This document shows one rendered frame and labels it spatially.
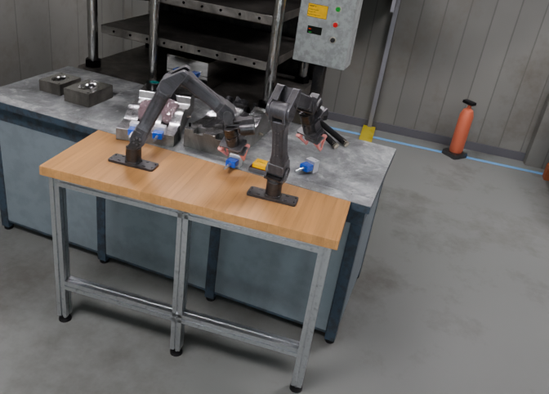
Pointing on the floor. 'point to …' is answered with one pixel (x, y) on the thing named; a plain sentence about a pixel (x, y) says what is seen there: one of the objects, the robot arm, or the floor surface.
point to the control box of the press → (327, 29)
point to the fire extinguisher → (461, 132)
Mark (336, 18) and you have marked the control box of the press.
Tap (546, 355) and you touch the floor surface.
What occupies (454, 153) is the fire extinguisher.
